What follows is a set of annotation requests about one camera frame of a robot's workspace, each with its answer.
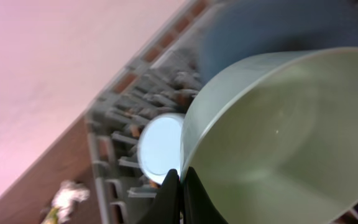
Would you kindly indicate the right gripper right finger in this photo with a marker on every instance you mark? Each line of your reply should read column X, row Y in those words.
column 198, row 207

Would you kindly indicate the grey dishwasher rack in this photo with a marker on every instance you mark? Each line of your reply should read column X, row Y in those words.
column 163, row 78

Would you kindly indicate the dark blue plate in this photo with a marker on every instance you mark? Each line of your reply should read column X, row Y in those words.
column 246, row 28

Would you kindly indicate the white tissue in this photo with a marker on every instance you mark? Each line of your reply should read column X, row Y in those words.
column 69, row 194

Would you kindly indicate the green yellow snack wrapper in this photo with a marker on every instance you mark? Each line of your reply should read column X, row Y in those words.
column 51, row 215

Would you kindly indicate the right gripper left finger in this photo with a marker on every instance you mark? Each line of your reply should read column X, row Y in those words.
column 166, row 205

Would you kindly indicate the light green saucer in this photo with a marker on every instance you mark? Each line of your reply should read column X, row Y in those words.
column 274, row 137

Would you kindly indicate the light blue bowl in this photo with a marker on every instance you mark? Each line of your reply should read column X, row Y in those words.
column 159, row 147

